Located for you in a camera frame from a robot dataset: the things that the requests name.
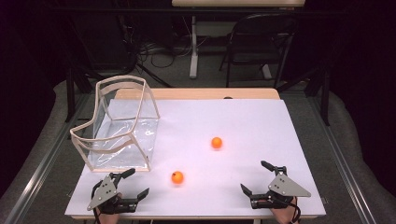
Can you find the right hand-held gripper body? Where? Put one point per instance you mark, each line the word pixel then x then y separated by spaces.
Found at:
pixel 285 186

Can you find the black folding chair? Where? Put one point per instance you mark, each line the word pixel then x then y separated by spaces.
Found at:
pixel 258 40

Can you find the clear plastic bag beige trim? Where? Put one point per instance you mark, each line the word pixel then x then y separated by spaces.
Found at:
pixel 124 146

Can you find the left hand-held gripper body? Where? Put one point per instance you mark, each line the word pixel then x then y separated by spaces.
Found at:
pixel 104 190

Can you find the person's left hand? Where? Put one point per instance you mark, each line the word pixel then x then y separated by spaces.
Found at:
pixel 109 218

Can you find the person's right hand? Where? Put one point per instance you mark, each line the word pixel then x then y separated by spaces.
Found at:
pixel 283 214

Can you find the orange ball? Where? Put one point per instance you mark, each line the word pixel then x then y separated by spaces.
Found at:
pixel 216 142
pixel 177 177

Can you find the white desk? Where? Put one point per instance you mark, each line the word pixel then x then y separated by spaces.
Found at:
pixel 194 40

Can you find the black metal stand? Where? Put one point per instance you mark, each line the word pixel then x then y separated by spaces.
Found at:
pixel 70 90
pixel 323 90

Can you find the aluminium rail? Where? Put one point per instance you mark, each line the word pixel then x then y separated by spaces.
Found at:
pixel 342 168
pixel 40 168

